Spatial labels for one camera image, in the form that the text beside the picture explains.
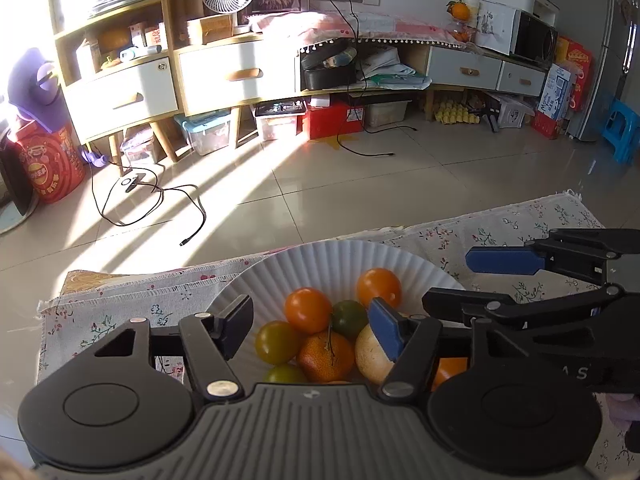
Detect small orange mandarin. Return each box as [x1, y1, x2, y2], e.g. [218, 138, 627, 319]
[432, 358, 468, 391]

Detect green tomato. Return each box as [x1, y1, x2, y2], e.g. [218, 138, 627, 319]
[332, 300, 369, 339]

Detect orange tomato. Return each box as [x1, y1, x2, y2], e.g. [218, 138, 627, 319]
[284, 287, 332, 335]
[356, 268, 402, 309]

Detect green mandarin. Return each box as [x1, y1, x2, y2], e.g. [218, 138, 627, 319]
[264, 363, 308, 385]

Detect orange mandarin with stem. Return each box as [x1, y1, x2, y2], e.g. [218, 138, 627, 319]
[296, 330, 355, 384]

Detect orange tomato top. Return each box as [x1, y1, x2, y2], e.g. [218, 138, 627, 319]
[284, 287, 332, 335]

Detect white ribbed plate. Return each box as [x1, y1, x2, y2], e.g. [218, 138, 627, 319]
[212, 240, 463, 390]

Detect yellow pear back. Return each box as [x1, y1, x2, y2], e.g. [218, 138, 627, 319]
[354, 325, 394, 386]

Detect floral tablecloth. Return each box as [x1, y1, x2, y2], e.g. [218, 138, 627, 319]
[18, 194, 639, 479]

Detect blue plastic stool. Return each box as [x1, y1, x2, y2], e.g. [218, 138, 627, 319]
[602, 99, 640, 165]

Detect grey refrigerator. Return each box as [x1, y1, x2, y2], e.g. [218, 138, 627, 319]
[551, 0, 639, 142]

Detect clear storage bin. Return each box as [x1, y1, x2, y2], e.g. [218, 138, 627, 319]
[174, 108, 231, 156]

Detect white microwave oven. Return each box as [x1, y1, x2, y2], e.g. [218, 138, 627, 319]
[475, 1, 558, 68]

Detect red box under cabinet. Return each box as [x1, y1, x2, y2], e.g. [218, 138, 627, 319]
[302, 102, 364, 140]

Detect black floor heater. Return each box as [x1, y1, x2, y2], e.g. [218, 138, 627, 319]
[1, 134, 39, 234]

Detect red snack bucket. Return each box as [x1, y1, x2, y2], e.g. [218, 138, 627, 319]
[15, 122, 85, 204]

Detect low TV cabinet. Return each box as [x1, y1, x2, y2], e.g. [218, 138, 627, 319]
[175, 11, 546, 116]

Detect wooden shelf cabinet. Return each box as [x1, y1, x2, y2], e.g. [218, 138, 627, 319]
[48, 0, 182, 162]

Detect black power cable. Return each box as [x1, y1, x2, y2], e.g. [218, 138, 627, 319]
[89, 159, 208, 247]

